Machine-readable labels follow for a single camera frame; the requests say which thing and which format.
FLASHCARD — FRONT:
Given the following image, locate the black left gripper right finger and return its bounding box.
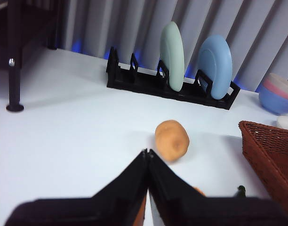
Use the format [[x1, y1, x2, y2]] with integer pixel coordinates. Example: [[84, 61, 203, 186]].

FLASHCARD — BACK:
[[148, 149, 288, 226]]

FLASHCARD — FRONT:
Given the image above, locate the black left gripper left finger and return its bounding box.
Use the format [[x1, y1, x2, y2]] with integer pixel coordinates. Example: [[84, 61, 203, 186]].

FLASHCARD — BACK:
[[4, 149, 149, 226]]

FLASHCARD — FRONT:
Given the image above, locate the green cucumber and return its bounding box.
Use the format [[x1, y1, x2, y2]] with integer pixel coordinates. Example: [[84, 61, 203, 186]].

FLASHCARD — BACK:
[[233, 185, 247, 200]]

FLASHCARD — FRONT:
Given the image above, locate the orange-yellow corn cob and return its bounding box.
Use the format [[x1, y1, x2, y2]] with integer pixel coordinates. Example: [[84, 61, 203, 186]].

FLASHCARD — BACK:
[[132, 187, 206, 226]]

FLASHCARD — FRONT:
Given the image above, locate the tan potato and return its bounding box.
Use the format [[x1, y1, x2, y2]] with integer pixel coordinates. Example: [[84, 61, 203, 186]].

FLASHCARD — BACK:
[[154, 120, 191, 162]]

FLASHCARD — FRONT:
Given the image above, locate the brown wicker basket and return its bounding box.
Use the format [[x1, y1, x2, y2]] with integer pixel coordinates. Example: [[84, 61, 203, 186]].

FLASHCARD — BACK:
[[238, 120, 288, 218]]

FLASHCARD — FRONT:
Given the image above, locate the white plate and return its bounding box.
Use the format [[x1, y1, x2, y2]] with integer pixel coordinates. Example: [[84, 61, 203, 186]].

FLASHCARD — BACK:
[[277, 115, 288, 131]]

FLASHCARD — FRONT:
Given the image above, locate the blue bowl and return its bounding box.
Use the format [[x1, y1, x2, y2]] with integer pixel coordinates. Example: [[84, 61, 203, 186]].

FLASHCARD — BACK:
[[258, 83, 288, 116]]

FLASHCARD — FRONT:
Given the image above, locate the black dish rack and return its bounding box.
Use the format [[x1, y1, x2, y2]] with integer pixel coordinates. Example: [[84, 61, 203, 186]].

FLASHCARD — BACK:
[[106, 46, 241, 111]]

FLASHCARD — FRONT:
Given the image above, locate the pink bowl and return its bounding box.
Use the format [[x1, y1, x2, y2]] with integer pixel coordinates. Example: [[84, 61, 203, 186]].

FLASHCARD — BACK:
[[263, 79, 288, 102]]

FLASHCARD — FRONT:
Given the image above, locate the light blue plate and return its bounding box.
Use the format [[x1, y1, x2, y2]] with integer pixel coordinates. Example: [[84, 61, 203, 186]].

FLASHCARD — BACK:
[[197, 34, 233, 100]]

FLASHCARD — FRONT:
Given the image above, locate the cream bowl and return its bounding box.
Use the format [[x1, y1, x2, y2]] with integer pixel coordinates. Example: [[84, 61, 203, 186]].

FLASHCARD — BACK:
[[267, 73, 288, 91]]

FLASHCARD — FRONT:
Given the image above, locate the pale green plate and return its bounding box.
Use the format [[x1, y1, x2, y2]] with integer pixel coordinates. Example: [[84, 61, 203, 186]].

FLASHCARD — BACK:
[[160, 21, 185, 92]]

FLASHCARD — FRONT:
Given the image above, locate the grey pleated curtain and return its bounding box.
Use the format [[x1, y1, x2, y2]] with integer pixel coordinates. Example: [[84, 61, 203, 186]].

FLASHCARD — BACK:
[[56, 0, 288, 92]]

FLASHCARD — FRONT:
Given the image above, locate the black metal shelf frame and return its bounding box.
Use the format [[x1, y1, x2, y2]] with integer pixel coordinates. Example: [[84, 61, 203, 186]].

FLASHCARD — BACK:
[[0, 0, 61, 113]]

